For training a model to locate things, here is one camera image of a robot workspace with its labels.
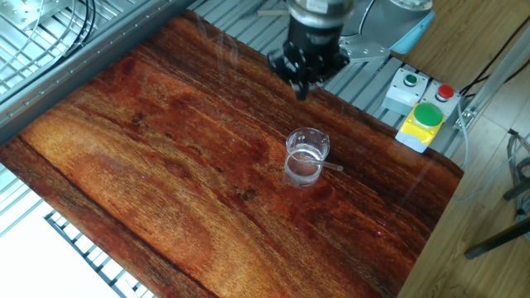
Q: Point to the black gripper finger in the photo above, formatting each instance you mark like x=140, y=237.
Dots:
x=290, y=68
x=327, y=68

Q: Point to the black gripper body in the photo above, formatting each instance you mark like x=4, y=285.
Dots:
x=312, y=39

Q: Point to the clear glass stirring rod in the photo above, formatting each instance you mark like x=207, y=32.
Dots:
x=327, y=164

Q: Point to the clear glass beaker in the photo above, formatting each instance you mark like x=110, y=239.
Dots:
x=302, y=169

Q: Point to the silver force torque sensor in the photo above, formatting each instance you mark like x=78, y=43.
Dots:
x=319, y=10

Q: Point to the grey box small green button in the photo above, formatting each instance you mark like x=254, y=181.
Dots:
x=399, y=93

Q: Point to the yellow box large green button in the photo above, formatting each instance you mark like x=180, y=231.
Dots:
x=428, y=114

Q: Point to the grey box red button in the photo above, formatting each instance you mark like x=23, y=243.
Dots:
x=451, y=107

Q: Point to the wood-grain table mat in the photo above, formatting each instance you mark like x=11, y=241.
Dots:
x=165, y=186

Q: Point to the black metal leg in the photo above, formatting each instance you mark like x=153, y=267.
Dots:
x=519, y=188
x=497, y=240

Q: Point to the aluminium mounting plate with holes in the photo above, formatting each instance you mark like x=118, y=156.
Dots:
x=25, y=12

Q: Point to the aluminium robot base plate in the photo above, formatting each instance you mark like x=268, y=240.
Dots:
x=368, y=51

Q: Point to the aluminium frame post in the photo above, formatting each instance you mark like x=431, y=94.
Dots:
x=497, y=78

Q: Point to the grey aluminium rail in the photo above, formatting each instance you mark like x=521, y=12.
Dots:
x=62, y=78

